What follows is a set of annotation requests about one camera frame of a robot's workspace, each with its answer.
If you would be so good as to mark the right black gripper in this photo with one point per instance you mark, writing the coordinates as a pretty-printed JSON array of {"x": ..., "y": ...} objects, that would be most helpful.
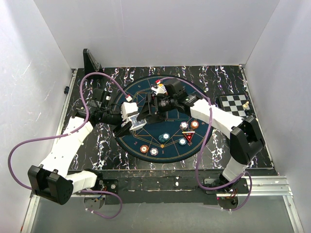
[{"x": 145, "y": 111}]

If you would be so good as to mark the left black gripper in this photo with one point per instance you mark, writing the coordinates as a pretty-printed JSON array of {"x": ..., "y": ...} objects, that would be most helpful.
[{"x": 123, "y": 130}]

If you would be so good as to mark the green poker chip stack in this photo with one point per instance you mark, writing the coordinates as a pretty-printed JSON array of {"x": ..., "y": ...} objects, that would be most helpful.
[{"x": 164, "y": 137}]

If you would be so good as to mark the red yellow chip stack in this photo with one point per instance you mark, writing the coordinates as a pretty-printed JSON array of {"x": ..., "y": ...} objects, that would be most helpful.
[{"x": 144, "y": 149}]

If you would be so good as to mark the blue white chips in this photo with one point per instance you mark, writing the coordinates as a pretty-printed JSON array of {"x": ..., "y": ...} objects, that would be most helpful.
[{"x": 183, "y": 126}]

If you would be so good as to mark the blue white chip stack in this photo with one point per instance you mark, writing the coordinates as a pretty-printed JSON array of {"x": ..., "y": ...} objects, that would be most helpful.
[{"x": 154, "y": 151}]

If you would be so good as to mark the red black triangle marker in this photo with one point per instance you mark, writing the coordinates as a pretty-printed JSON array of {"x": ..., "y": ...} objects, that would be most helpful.
[{"x": 188, "y": 135}]

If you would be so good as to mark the red yellow chips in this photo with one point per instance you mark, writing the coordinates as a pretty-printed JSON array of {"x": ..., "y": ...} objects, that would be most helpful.
[{"x": 194, "y": 124}]

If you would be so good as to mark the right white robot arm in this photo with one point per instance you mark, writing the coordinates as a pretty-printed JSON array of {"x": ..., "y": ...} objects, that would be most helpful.
[{"x": 245, "y": 137}]

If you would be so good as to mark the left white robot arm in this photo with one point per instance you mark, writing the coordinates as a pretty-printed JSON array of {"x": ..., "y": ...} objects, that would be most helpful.
[{"x": 50, "y": 179}]

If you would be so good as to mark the round blue poker mat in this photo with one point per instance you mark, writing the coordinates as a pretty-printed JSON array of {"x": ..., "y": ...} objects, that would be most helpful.
[{"x": 170, "y": 151}]

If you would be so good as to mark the black card shoe stand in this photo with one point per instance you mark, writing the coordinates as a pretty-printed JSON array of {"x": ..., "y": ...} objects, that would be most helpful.
[{"x": 90, "y": 63}]

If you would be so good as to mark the black white chessboard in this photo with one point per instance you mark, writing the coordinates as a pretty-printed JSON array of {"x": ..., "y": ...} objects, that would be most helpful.
[{"x": 234, "y": 105}]

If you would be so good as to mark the white chess piece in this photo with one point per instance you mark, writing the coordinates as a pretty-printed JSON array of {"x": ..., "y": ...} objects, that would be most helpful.
[{"x": 245, "y": 106}]

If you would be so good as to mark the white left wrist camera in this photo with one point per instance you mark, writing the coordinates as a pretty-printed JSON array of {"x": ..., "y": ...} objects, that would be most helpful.
[{"x": 128, "y": 109}]

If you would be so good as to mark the aluminium frame rail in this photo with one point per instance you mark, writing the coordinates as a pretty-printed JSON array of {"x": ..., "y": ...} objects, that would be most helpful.
[{"x": 269, "y": 208}]

